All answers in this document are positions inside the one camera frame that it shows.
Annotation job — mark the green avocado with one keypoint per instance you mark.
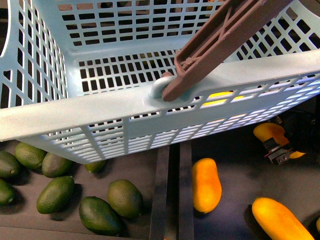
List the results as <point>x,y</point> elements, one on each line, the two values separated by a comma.
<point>55,166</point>
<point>9,165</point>
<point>55,195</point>
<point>7,193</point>
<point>98,217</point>
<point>125,198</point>
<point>29,156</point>

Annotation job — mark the brown basket handle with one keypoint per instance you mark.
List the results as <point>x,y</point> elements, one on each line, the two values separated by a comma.
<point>224,32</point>

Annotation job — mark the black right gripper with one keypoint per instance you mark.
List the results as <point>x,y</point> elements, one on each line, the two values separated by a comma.
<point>303,132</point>

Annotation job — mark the light blue plastic basket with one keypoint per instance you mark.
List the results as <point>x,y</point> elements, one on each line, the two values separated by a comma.
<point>83,78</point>

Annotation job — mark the yellow orange mango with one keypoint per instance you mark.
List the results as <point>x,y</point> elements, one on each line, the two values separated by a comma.
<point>206,185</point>
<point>277,221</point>
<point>278,147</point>

